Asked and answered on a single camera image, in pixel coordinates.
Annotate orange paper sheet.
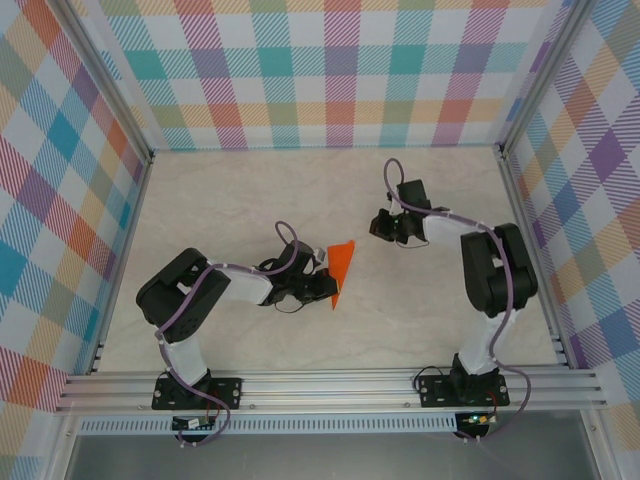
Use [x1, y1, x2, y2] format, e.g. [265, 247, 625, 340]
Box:
[325, 240, 358, 312]

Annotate small black circuit board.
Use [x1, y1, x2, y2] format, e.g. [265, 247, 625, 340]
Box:
[171, 416, 217, 432]

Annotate grey metal shelf plate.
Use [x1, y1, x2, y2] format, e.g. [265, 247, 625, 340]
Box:
[63, 432, 601, 480]

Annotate thin black left gripper cable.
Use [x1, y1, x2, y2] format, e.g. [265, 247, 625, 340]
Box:
[272, 293, 307, 316]

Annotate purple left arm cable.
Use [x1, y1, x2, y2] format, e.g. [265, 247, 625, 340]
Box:
[154, 220, 321, 449]

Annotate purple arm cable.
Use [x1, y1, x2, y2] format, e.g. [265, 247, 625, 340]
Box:
[382, 158, 531, 445]
[154, 220, 321, 449]

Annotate aluminium mounting rail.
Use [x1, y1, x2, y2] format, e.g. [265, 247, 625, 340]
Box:
[53, 367, 610, 414]

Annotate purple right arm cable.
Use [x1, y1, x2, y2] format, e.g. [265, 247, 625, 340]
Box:
[382, 158, 531, 445]

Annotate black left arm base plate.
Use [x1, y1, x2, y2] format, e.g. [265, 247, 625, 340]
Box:
[151, 375, 244, 411]

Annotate aluminium side rail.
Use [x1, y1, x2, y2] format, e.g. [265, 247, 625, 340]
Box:
[496, 146, 572, 370]
[83, 154, 154, 377]

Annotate perforated metal cable tray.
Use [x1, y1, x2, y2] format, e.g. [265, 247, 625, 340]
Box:
[78, 413, 459, 436]

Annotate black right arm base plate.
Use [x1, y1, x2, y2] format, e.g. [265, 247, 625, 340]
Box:
[416, 372, 510, 409]

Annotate aluminium frame post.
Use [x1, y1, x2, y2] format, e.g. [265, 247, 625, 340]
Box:
[53, 0, 154, 165]
[496, 0, 590, 157]

